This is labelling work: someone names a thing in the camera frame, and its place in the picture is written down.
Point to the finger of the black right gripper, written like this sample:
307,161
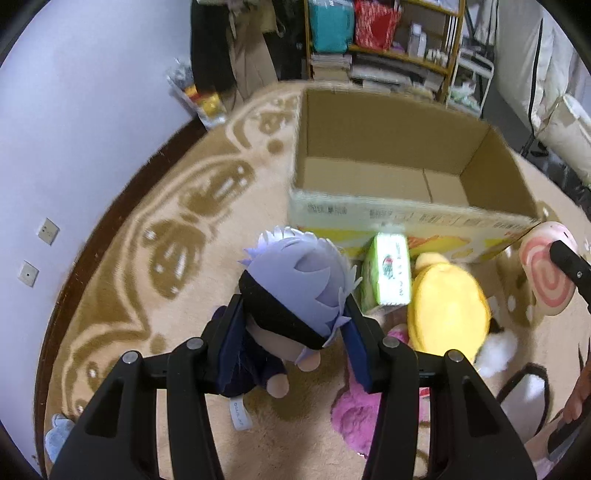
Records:
573,276

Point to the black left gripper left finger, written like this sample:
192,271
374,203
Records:
115,436

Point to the pink swirl roll plush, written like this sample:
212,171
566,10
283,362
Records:
534,256

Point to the pink bear plush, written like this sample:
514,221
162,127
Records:
354,414

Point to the yellow dog plush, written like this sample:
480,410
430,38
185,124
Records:
448,309

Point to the green tissue pack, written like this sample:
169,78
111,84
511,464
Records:
386,274

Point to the white-haired blindfolded plush doll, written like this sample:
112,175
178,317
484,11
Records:
293,289

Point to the person's right hand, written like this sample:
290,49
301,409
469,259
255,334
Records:
581,391

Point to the light blue slipper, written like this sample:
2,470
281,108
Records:
55,438

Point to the white cushioned chair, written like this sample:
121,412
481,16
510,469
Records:
541,76

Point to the white metal trolley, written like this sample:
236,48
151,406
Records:
471,82

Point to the open cardboard box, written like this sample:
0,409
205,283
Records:
367,162

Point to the wooden shelf unit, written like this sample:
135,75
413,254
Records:
422,57

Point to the red patterned bag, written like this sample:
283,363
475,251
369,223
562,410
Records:
376,23

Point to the stack of books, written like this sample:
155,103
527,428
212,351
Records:
331,67

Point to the clear bag of toys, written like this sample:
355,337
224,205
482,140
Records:
208,107

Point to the teal bag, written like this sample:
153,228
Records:
332,25

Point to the black hanging coat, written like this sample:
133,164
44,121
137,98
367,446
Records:
209,55

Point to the beige trench coat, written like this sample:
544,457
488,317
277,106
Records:
250,58

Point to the lower wall socket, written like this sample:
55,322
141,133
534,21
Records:
28,274

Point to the wall socket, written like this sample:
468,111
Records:
28,274
48,231

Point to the upper wall socket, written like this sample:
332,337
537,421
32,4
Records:
48,231

